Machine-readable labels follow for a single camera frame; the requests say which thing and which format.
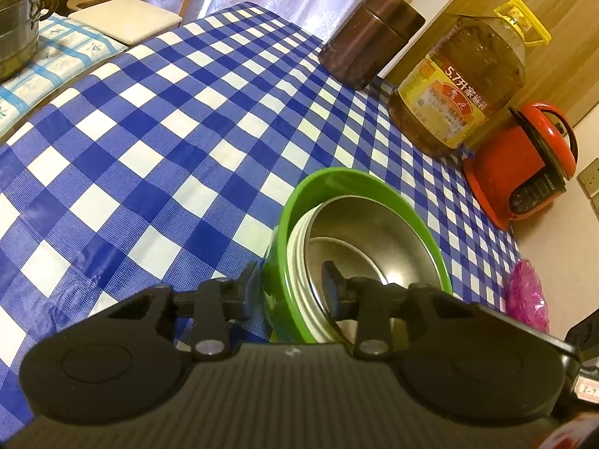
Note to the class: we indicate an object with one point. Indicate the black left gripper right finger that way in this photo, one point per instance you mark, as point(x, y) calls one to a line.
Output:
point(370, 303)

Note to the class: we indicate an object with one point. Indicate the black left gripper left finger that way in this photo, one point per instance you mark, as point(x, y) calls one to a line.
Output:
point(215, 303)

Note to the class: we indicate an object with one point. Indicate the green plastic bowl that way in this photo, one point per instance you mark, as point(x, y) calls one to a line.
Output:
point(319, 187)

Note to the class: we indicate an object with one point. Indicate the white plastic bowl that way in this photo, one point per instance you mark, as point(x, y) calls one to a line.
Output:
point(322, 330)

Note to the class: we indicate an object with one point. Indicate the pink glass plate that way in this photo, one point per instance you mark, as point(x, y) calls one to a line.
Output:
point(525, 298)

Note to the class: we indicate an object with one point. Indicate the small stainless steel bowl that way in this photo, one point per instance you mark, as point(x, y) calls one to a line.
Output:
point(364, 238)

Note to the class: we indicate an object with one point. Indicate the blue white checkered tablecloth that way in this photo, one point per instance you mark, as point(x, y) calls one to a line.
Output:
point(172, 163)

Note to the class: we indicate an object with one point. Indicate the red electric pressure cooker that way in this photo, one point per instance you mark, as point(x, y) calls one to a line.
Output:
point(524, 167)

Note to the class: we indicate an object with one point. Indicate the brown cylindrical canister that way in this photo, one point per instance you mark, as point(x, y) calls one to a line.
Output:
point(374, 33)

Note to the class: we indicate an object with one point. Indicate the large cooking oil bottle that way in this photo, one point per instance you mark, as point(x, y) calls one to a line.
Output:
point(471, 73)

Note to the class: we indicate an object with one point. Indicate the light blue patterned cloth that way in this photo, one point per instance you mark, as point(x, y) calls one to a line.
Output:
point(66, 49)

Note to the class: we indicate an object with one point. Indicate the white wooden chair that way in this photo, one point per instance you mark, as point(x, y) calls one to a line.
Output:
point(129, 22)

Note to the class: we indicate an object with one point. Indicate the stainless steel pot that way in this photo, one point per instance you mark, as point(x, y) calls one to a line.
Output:
point(19, 20)

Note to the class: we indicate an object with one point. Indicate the double wall socket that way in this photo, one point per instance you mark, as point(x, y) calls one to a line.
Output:
point(588, 180)

